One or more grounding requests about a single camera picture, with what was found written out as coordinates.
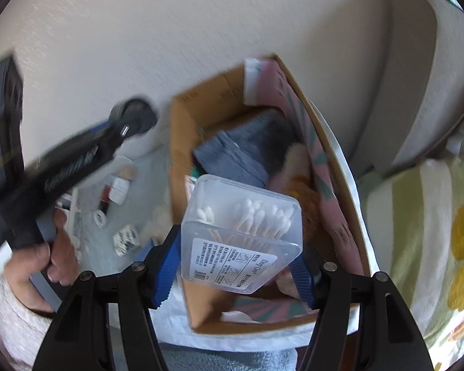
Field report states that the beige round cap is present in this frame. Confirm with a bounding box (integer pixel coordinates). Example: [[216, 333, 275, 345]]
[[118, 164, 139, 181]]

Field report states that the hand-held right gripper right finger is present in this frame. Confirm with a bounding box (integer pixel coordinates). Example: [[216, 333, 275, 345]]
[[290, 253, 434, 371]]

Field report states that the person's left hand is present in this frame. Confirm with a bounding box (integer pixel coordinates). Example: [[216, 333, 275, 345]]
[[2, 209, 80, 310]]

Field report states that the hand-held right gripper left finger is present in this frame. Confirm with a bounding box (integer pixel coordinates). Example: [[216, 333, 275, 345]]
[[33, 224, 182, 371]]

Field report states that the small white printed box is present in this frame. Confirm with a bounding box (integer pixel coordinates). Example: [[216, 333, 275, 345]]
[[113, 224, 140, 256]]

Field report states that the grey pillow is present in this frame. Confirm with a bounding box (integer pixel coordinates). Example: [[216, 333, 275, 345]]
[[349, 0, 464, 175]]

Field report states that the clear cotton swab box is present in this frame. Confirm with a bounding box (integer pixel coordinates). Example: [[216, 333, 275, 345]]
[[180, 174, 304, 295]]

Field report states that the yellow floral blanket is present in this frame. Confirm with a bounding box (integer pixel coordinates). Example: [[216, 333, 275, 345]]
[[361, 154, 464, 371]]

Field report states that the orange white plush toy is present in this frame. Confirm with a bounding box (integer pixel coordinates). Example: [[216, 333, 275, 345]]
[[270, 143, 322, 236]]

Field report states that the blue grey towel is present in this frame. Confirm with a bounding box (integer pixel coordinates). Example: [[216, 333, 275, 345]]
[[158, 342, 299, 371]]

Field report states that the pink printed cardboard box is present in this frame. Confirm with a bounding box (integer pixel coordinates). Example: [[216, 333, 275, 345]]
[[167, 53, 372, 335]]

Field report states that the grey fluffy sock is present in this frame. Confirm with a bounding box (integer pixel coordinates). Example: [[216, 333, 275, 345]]
[[192, 109, 296, 191]]

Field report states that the white earphone case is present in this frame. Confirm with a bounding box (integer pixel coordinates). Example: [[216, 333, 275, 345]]
[[110, 177, 131, 206]]

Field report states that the person's left forearm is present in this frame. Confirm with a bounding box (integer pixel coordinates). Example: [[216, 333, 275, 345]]
[[0, 278, 57, 369]]

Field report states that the dark flat box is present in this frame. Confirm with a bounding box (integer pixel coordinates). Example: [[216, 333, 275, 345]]
[[0, 51, 24, 260]]

